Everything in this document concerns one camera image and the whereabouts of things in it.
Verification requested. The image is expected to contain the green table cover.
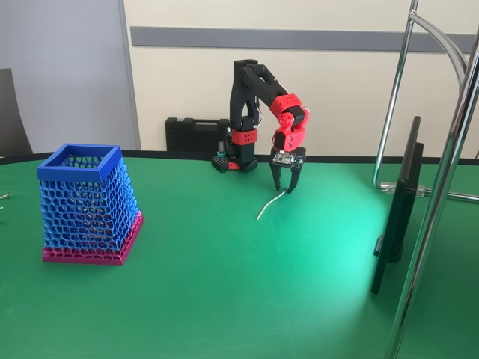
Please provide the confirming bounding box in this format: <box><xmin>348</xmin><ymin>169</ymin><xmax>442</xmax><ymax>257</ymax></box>
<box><xmin>0</xmin><ymin>149</ymin><xmax>479</xmax><ymax>359</ymax></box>

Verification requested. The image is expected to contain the black flat monitor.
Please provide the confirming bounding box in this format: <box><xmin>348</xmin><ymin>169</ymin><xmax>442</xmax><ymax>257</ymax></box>
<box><xmin>370</xmin><ymin>115</ymin><xmax>426</xmax><ymax>296</ymax></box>

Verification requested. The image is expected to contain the clear plastic clip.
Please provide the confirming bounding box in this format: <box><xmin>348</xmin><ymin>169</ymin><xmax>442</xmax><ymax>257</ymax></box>
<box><xmin>379</xmin><ymin>180</ymin><xmax>430</xmax><ymax>197</ymax></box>

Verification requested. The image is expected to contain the chrome tube stand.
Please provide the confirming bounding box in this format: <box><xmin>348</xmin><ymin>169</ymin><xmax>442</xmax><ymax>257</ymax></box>
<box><xmin>372</xmin><ymin>0</ymin><xmax>479</xmax><ymax>359</ymax></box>

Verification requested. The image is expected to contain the black plastic tool case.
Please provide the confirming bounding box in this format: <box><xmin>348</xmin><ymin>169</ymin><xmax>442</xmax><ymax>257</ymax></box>
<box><xmin>165</xmin><ymin>117</ymin><xmax>231</xmax><ymax>153</ymax></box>

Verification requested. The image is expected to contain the blue and pink lattice basket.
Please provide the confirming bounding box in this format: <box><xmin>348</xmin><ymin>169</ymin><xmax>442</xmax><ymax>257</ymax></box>
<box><xmin>36</xmin><ymin>144</ymin><xmax>145</xmax><ymax>267</ymax></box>

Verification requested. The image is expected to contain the grey wall rail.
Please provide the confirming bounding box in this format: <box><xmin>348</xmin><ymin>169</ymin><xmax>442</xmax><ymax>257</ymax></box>
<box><xmin>129</xmin><ymin>25</ymin><xmax>477</xmax><ymax>54</ymax></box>

